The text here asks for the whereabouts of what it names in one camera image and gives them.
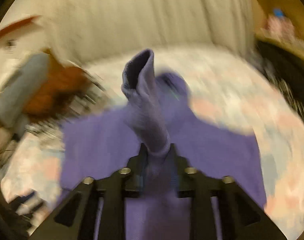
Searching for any purple hoodie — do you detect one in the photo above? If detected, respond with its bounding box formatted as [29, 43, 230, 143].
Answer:
[60, 49, 266, 239]

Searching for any black white patterned garment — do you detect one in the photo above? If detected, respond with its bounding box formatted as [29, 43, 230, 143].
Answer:
[25, 73, 110, 144]

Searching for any floral bed cover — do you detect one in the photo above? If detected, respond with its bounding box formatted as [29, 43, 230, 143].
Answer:
[1, 46, 304, 239]

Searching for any brown folded garment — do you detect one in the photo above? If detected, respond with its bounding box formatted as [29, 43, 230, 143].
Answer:
[22, 48, 91, 122]

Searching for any pink drawer organizer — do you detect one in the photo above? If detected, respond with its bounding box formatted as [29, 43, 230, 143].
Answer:
[267, 8, 296, 42]

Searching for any beige patterned curtain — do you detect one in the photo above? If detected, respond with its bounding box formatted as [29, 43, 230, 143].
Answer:
[42, 0, 254, 63]

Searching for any wooden desk shelf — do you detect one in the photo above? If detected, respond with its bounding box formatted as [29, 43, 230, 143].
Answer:
[253, 0, 304, 61]

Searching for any red wall shelf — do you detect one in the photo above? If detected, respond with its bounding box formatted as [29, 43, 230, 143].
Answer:
[0, 15, 41, 40]

